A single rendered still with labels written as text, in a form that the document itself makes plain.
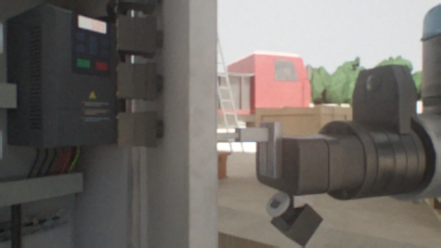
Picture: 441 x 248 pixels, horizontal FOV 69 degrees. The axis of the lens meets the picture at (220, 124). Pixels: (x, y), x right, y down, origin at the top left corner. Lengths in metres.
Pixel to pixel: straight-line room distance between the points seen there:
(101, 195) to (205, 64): 0.52
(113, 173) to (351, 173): 0.48
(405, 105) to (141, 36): 0.30
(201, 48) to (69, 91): 0.36
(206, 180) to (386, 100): 0.20
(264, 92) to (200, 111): 9.75
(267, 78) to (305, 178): 9.84
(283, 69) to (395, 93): 10.10
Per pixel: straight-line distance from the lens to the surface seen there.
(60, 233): 0.78
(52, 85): 0.56
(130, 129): 0.41
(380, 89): 0.35
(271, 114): 3.52
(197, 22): 0.23
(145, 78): 0.41
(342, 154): 0.29
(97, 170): 0.71
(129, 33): 0.42
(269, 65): 10.21
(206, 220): 0.23
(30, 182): 0.66
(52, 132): 0.56
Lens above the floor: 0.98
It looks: level
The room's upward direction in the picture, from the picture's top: straight up
